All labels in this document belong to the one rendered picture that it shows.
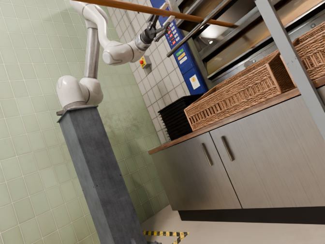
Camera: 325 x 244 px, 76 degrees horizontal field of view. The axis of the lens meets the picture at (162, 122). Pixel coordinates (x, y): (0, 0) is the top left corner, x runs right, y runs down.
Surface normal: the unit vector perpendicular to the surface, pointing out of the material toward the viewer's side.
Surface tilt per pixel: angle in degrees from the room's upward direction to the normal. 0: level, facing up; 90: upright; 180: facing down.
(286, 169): 90
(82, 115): 90
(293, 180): 90
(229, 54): 70
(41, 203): 90
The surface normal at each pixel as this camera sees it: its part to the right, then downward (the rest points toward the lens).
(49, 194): 0.59, -0.33
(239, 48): -0.80, -0.12
